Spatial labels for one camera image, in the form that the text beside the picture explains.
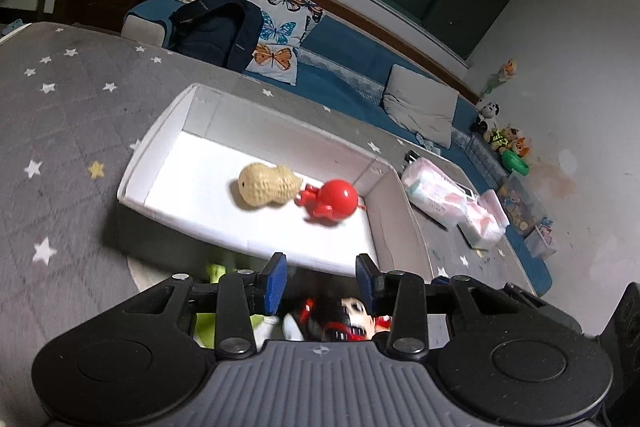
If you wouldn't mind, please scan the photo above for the white plush doll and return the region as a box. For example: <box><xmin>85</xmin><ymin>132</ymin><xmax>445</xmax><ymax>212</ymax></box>
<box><xmin>252</xmin><ymin>314</ymin><xmax>304</xmax><ymax>351</ymax></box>

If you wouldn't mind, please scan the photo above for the butterfly print pillow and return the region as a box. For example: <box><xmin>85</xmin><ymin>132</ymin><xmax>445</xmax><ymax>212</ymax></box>
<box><xmin>246</xmin><ymin>0</ymin><xmax>324</xmax><ymax>86</ymax></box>

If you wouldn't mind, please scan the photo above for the green alien head toy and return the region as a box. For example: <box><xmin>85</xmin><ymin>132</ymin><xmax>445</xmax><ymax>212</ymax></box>
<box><xmin>193</xmin><ymin>263</ymin><xmax>269</xmax><ymax>349</ymax></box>

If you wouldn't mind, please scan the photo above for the grey sofa cushion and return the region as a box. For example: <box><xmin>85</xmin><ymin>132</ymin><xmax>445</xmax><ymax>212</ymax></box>
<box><xmin>382</xmin><ymin>64</ymin><xmax>458</xmax><ymax>148</ymax></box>

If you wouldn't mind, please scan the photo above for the clear plastic storage box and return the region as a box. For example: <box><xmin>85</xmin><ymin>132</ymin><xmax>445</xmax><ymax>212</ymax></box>
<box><xmin>497</xmin><ymin>172</ymin><xmax>558</xmax><ymax>260</ymax></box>

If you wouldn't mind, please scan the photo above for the tan peanut toy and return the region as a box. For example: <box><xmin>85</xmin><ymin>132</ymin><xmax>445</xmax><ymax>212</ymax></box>
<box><xmin>238</xmin><ymin>162</ymin><xmax>303</xmax><ymax>208</ymax></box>

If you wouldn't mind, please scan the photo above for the white cardboard box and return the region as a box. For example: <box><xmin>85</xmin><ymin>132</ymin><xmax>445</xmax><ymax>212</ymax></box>
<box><xmin>117</xmin><ymin>84</ymin><xmax>433</xmax><ymax>279</ymax></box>

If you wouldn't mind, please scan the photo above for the pink tissue pack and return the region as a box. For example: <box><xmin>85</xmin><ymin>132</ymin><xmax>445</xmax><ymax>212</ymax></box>
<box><xmin>458</xmin><ymin>190</ymin><xmax>510</xmax><ymax>251</ymax></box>
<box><xmin>401</xmin><ymin>158</ymin><xmax>471</xmax><ymax>229</ymax></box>

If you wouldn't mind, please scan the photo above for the green toy on floor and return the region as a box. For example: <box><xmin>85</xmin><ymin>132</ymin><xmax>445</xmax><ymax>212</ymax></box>
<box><xmin>501</xmin><ymin>150</ymin><xmax>529</xmax><ymax>176</ymax></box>

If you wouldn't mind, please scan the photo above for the flower doll on wall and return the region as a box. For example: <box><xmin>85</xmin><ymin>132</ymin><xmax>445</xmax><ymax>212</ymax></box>
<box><xmin>480</xmin><ymin>58</ymin><xmax>518</xmax><ymax>98</ymax></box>

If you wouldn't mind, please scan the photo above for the dark blue backpack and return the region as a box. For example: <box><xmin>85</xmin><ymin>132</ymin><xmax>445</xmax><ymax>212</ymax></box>
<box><xmin>168</xmin><ymin>0</ymin><xmax>264</xmax><ymax>72</ymax></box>

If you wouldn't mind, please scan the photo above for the cartoon boy figure toy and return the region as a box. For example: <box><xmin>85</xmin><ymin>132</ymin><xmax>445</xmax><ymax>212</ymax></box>
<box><xmin>282</xmin><ymin>296</ymin><xmax>392</xmax><ymax>343</ymax></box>

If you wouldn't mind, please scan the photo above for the yellow plush toy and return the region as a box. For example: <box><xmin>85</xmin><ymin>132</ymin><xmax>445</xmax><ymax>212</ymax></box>
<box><xmin>489</xmin><ymin>127</ymin><xmax>530</xmax><ymax>158</ymax></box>

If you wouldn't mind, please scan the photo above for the red round toy figure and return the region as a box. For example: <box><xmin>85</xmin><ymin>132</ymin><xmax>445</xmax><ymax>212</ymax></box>
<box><xmin>294</xmin><ymin>179</ymin><xmax>367</xmax><ymax>223</ymax></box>

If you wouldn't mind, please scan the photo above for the panda plush toy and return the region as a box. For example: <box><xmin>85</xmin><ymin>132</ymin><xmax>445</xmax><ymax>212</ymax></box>
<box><xmin>470</xmin><ymin>102</ymin><xmax>500</xmax><ymax>141</ymax></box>

